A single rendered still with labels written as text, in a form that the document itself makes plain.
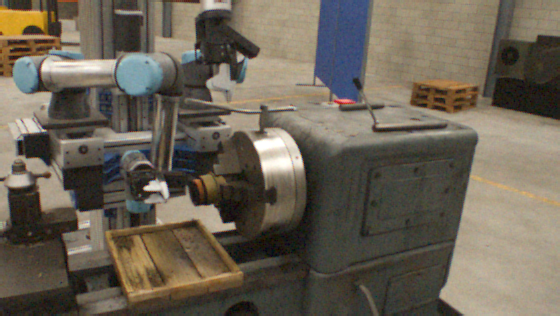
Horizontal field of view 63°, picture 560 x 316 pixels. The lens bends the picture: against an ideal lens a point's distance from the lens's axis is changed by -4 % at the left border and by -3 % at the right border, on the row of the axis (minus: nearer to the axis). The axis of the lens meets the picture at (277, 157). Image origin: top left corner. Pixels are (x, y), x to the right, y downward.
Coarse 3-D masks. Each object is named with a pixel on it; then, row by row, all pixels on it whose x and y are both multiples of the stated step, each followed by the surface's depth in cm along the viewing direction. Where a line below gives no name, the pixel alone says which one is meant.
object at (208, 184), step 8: (200, 176) 131; (208, 176) 131; (192, 184) 129; (200, 184) 128; (208, 184) 128; (216, 184) 129; (192, 192) 133; (200, 192) 127; (208, 192) 128; (216, 192) 129; (192, 200) 132; (200, 200) 128; (208, 200) 129; (216, 200) 130
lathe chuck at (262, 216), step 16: (240, 144) 135; (256, 144) 127; (272, 144) 129; (240, 160) 136; (256, 160) 127; (272, 160) 126; (288, 160) 128; (240, 176) 141; (256, 176) 127; (272, 176) 124; (288, 176) 126; (288, 192) 126; (240, 208) 139; (256, 208) 129; (272, 208) 125; (288, 208) 128; (240, 224) 140; (256, 224) 130; (272, 224) 129; (288, 224) 132
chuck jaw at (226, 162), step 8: (232, 136) 140; (224, 144) 137; (232, 144) 138; (224, 152) 136; (232, 152) 137; (216, 160) 137; (224, 160) 135; (232, 160) 136; (216, 168) 133; (224, 168) 134; (232, 168) 136; (240, 168) 137; (216, 176) 134; (224, 176) 136; (232, 176) 138
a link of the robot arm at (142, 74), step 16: (16, 64) 144; (32, 64) 143; (48, 64) 144; (64, 64) 143; (80, 64) 141; (96, 64) 139; (112, 64) 137; (128, 64) 131; (144, 64) 130; (160, 64) 134; (176, 64) 142; (16, 80) 146; (32, 80) 143; (48, 80) 144; (64, 80) 143; (80, 80) 141; (96, 80) 139; (112, 80) 137; (128, 80) 132; (144, 80) 131; (160, 80) 134; (176, 80) 143
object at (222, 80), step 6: (222, 66) 112; (228, 66) 112; (222, 72) 112; (228, 72) 113; (216, 78) 111; (222, 78) 112; (228, 78) 112; (216, 84) 111; (222, 84) 112; (228, 84) 113; (234, 84) 113; (228, 90) 113; (228, 96) 114
